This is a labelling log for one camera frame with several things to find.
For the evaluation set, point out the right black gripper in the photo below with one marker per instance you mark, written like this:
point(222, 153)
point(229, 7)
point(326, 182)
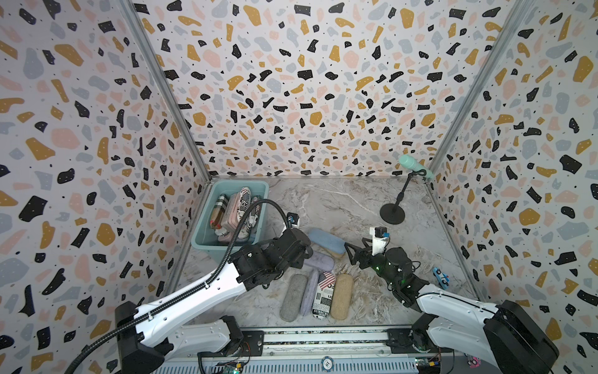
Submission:
point(364, 252)

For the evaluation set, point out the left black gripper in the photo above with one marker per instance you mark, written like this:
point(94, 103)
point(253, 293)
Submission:
point(294, 244)

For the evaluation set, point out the teal plastic storage box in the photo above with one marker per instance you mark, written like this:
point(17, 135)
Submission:
point(204, 238)

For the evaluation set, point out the grey felt case front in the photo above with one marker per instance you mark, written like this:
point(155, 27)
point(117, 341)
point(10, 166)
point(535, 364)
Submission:
point(293, 298)

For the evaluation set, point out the newspaper flag case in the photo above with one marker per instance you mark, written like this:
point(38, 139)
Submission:
point(253, 219)
point(323, 299)
point(240, 204)

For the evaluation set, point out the pink glasses case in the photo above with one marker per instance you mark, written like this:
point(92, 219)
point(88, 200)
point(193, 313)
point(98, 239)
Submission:
point(227, 228)

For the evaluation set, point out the purple felt case diagonal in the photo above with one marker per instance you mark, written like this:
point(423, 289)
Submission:
point(310, 293)

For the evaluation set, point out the tan felt case front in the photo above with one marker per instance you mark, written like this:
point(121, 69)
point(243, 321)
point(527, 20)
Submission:
point(342, 297)

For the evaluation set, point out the newspaper flag case front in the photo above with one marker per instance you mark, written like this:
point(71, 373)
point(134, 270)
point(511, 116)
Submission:
point(323, 299)

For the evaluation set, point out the plaid tartan glasses case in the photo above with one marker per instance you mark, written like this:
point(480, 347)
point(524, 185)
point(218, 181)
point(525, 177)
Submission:
point(218, 212)

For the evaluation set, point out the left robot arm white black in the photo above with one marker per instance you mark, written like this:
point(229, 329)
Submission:
point(154, 332)

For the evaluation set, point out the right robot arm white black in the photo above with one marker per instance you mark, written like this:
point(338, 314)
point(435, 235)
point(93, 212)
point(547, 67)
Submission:
point(503, 335)

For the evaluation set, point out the small blue toy car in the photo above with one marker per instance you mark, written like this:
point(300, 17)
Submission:
point(441, 277)

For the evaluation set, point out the green microphone on black stand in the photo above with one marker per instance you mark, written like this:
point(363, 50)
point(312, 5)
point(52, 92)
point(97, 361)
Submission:
point(394, 213)

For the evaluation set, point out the tan case behind blue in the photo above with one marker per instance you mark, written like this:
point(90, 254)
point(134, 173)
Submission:
point(337, 255)

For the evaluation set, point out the purple felt case horizontal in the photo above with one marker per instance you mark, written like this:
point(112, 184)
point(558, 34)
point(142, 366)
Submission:
point(320, 261)

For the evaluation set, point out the light blue felt case right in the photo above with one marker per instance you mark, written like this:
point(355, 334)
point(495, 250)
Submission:
point(326, 240)

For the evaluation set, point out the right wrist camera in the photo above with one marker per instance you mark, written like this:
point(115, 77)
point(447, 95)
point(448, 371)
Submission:
point(380, 239)

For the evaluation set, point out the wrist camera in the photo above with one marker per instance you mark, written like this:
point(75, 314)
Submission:
point(293, 220)
point(380, 239)

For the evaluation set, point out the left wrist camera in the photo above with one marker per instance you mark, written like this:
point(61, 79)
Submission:
point(293, 220)

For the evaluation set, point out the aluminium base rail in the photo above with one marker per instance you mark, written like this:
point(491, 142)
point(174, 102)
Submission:
point(323, 350)

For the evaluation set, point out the pink toy car on rail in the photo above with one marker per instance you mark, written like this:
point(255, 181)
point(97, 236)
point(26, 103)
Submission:
point(473, 362)

